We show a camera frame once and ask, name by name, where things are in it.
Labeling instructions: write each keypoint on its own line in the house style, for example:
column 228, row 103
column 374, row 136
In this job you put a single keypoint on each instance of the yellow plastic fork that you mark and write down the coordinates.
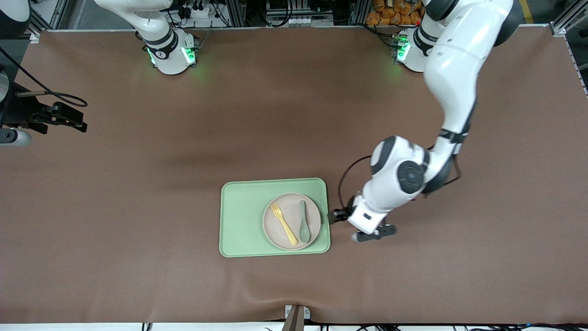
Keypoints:
column 285, row 225

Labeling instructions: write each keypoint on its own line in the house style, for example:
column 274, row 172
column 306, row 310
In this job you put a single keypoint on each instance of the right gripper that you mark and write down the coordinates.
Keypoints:
column 19, row 113

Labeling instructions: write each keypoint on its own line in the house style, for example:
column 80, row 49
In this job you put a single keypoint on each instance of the brown table cover mat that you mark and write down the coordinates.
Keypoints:
column 138, row 207

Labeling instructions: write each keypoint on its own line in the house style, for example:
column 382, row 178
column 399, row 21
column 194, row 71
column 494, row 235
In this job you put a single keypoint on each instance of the teal plastic spoon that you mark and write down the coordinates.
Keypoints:
column 304, row 232

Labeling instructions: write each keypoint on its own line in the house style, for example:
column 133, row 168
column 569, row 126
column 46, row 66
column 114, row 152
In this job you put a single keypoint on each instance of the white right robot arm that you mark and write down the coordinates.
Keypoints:
column 170, row 57

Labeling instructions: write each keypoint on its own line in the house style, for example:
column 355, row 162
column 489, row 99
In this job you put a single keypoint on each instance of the beige round plate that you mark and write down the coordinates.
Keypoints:
column 287, row 209

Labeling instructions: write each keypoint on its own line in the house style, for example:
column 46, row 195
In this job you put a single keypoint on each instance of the orange bag pile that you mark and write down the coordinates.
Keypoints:
column 390, row 11

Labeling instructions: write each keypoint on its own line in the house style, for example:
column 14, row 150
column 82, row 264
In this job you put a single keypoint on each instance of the white power strip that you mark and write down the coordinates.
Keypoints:
column 197, row 11

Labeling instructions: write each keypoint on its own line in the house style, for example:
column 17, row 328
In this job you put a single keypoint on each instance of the light green rectangular tray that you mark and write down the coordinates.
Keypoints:
column 243, row 220

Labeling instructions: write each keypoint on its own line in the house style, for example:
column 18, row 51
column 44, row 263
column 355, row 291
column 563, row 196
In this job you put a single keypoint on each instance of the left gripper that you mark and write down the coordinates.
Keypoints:
column 341, row 214

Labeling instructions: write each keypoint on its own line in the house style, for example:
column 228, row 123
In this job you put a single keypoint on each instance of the aluminium extrusion frame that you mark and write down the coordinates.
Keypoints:
column 567, row 20
column 50, row 18

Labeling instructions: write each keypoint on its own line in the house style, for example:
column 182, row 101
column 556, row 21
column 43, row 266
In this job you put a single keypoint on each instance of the metal table edge bracket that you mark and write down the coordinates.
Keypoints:
column 296, row 315

